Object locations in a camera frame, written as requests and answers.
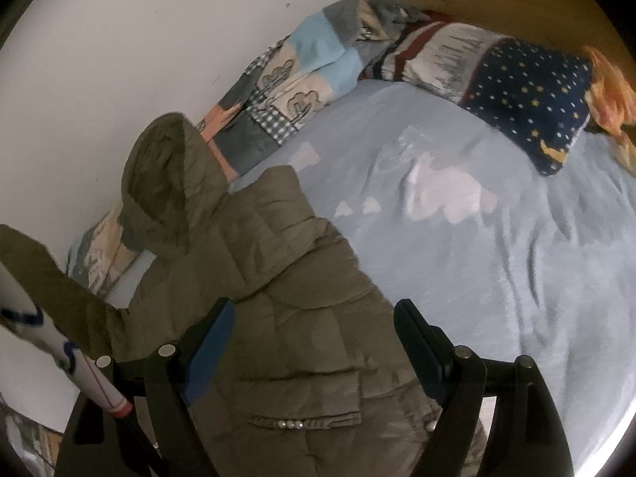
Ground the orange cloth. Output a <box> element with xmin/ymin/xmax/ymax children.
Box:
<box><xmin>580</xmin><ymin>45</ymin><xmax>636</xmax><ymax>178</ymax></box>

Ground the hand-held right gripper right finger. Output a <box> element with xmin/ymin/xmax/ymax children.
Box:
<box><xmin>394</xmin><ymin>299</ymin><xmax>570</xmax><ymax>477</ymax></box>

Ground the navy star print pillow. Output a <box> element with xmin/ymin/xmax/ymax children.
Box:
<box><xmin>460</xmin><ymin>37</ymin><xmax>595</xmax><ymax>178</ymax></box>

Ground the red white patterned cloth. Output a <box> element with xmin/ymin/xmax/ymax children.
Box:
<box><xmin>360</xmin><ymin>10</ymin><xmax>504</xmax><ymax>103</ymax></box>

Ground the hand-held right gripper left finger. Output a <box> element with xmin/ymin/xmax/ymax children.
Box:
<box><xmin>54</xmin><ymin>298</ymin><xmax>237</xmax><ymax>477</ymax></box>

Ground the olive puffer jacket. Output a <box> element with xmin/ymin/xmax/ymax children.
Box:
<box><xmin>0</xmin><ymin>113</ymin><xmax>490</xmax><ymax>477</ymax></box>

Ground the patchwork print blanket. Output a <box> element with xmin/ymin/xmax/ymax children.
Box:
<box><xmin>0</xmin><ymin>0</ymin><xmax>430</xmax><ymax>477</ymax></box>

